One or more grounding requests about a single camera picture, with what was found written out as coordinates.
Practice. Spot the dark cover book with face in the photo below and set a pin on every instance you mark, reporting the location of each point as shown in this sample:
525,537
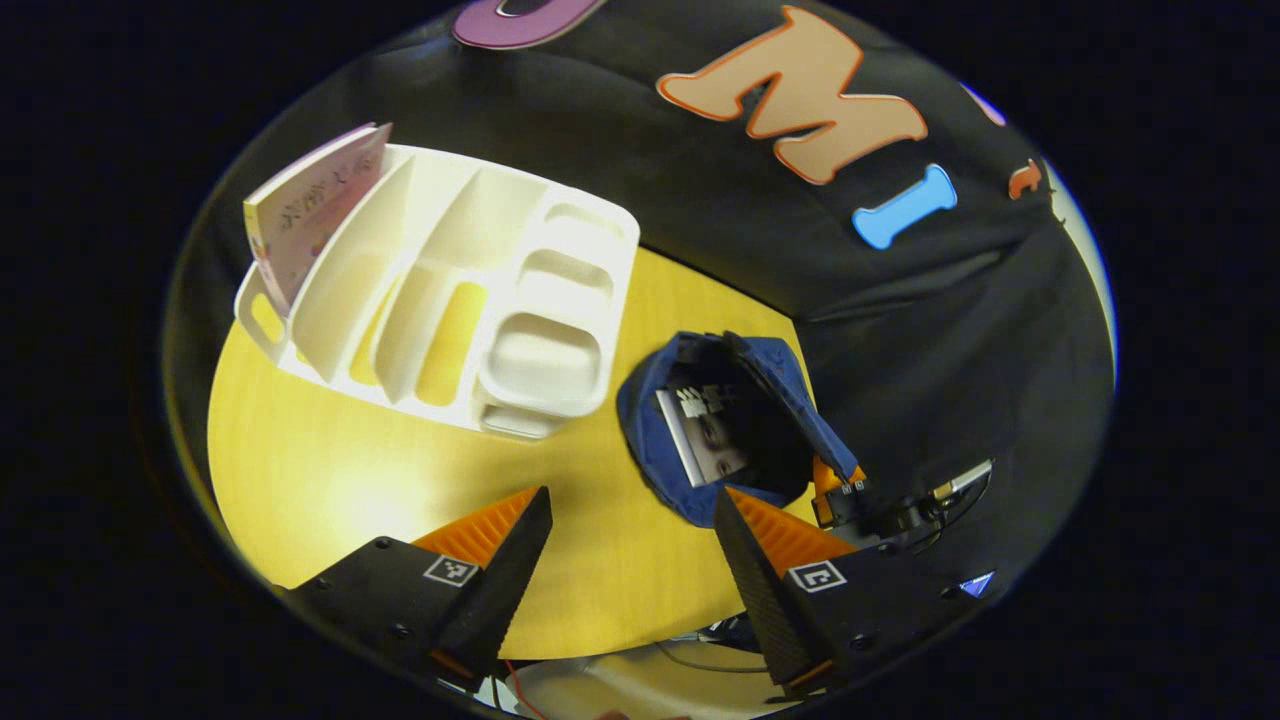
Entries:
715,440

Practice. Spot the white rounded object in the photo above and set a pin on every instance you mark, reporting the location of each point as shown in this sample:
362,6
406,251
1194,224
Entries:
620,690

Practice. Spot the pink cover book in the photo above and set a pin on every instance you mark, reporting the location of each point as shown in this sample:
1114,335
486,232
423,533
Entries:
310,215

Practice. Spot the blue fabric schoolbag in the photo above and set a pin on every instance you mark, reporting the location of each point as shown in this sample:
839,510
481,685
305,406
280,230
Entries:
650,440

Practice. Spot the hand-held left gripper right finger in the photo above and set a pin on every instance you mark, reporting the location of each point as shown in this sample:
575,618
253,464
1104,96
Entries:
760,590

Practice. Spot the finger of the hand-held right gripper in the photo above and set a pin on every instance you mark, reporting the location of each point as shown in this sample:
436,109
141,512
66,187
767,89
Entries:
825,495

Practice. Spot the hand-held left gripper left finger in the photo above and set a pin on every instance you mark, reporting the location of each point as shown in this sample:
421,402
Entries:
505,580

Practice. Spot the black backdrop cloth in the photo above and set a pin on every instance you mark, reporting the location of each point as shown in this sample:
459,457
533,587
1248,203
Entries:
650,170

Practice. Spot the white plastic bookshelf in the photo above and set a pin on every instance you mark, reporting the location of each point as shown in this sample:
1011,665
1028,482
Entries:
540,360

